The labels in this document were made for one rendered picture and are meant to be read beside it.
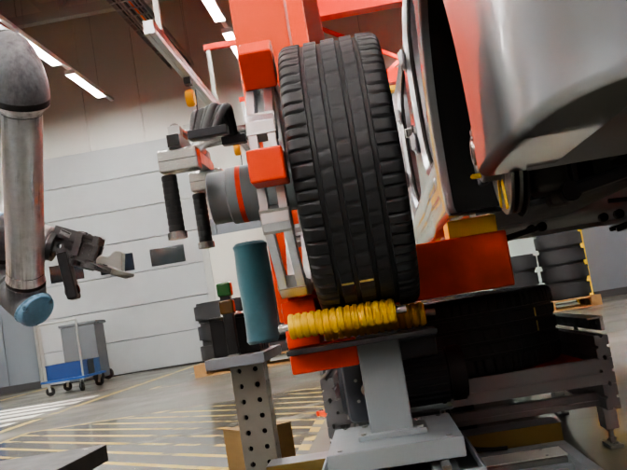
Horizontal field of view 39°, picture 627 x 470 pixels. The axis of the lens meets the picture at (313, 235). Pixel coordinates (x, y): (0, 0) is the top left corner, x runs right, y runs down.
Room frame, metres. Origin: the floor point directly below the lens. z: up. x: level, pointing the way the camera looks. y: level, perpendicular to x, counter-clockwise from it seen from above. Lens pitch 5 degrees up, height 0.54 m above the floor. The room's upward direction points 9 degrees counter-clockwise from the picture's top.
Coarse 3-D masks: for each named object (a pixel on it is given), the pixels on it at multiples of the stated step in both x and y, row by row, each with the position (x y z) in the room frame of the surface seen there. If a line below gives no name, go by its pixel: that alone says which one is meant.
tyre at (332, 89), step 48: (288, 48) 1.99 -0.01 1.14; (336, 48) 1.95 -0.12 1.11; (288, 96) 1.86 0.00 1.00; (336, 96) 1.84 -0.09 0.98; (384, 96) 1.83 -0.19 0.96; (288, 144) 1.83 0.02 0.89; (336, 144) 1.82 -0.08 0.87; (384, 144) 1.81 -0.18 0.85; (336, 192) 1.83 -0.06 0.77; (384, 192) 1.82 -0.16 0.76; (336, 240) 1.87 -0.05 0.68; (384, 240) 1.87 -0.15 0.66; (336, 288) 1.96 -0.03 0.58; (384, 288) 1.98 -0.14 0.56
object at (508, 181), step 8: (488, 176) 2.06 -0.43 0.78; (496, 176) 2.07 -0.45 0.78; (504, 176) 2.05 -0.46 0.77; (512, 176) 1.96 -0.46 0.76; (520, 176) 1.96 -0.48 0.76; (496, 184) 2.18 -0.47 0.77; (504, 184) 2.07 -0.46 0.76; (512, 184) 1.97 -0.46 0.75; (520, 184) 1.98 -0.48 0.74; (496, 192) 2.20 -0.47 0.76; (512, 192) 1.99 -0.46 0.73; (520, 192) 1.99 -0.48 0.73; (504, 200) 2.11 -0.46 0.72; (512, 200) 2.01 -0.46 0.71; (520, 200) 2.02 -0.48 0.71; (504, 208) 2.13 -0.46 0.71; (512, 208) 2.04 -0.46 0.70; (520, 208) 2.05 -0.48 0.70
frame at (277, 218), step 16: (256, 96) 2.02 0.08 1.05; (272, 96) 1.97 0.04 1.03; (256, 112) 1.96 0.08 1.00; (272, 112) 1.90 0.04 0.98; (256, 128) 1.89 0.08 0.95; (272, 128) 1.88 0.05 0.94; (256, 144) 1.89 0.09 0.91; (272, 144) 1.88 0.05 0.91; (288, 160) 2.38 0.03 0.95; (272, 208) 1.89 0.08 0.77; (288, 208) 1.88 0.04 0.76; (272, 224) 1.89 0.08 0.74; (288, 224) 1.89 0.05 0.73; (272, 240) 1.92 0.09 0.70; (288, 240) 1.92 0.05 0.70; (272, 256) 1.95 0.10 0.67; (288, 256) 2.32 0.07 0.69; (304, 256) 2.31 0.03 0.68; (288, 272) 2.28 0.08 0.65; (304, 272) 2.03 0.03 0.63; (288, 288) 2.02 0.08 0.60; (304, 288) 2.03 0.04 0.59
